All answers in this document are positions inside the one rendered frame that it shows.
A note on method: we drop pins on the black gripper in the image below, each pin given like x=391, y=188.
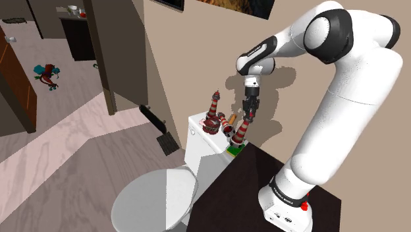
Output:
x=252, y=96

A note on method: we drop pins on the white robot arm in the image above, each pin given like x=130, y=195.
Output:
x=340, y=106

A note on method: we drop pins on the orange cylinder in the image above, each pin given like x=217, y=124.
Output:
x=232, y=119

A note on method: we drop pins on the striped lighthouse figure, green base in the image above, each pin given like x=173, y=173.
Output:
x=240, y=130

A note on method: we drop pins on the small striped lighthouse figure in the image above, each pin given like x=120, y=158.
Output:
x=226, y=127

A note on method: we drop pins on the striped lighthouse figure, red rock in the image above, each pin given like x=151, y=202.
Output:
x=213, y=108

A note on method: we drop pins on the black long flat object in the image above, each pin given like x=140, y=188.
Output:
x=153, y=118

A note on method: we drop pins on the dark grey-brown door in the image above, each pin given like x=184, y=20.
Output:
x=118, y=54

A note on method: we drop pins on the white toilet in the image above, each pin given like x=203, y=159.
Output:
x=154, y=199

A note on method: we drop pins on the dark cabinet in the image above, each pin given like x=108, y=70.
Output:
x=78, y=37

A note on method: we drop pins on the red and teal toy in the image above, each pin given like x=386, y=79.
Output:
x=47, y=76

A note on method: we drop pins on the brown wooden door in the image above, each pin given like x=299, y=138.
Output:
x=14, y=86

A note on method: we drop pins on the dark small rug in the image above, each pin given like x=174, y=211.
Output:
x=14, y=20

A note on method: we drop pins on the dark framed wall picture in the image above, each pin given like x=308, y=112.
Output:
x=244, y=7

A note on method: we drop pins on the black framed wall picture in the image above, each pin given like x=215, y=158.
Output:
x=171, y=3

